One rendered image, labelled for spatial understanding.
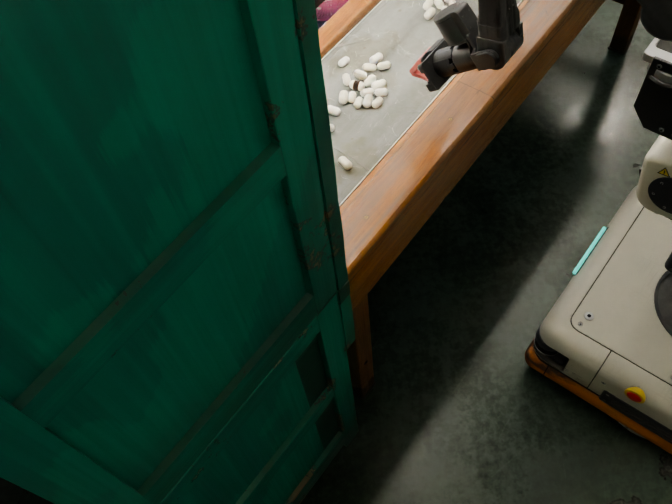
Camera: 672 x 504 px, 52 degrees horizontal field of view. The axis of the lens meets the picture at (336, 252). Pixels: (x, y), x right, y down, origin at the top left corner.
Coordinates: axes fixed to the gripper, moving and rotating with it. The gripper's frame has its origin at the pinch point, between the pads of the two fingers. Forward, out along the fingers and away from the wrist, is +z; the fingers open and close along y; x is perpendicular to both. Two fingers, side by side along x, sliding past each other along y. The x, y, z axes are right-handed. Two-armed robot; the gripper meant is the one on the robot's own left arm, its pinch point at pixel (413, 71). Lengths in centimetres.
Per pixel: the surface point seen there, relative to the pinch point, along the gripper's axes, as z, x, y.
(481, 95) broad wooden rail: -2.8, 14.5, -10.1
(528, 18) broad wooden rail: -0.3, 12.0, -37.6
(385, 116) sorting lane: 10.7, 6.2, 5.0
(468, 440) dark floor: 23, 94, 35
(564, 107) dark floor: 49, 70, -89
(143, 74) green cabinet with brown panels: -55, -38, 70
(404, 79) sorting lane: 12.8, 4.3, -6.9
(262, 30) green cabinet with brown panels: -53, -34, 56
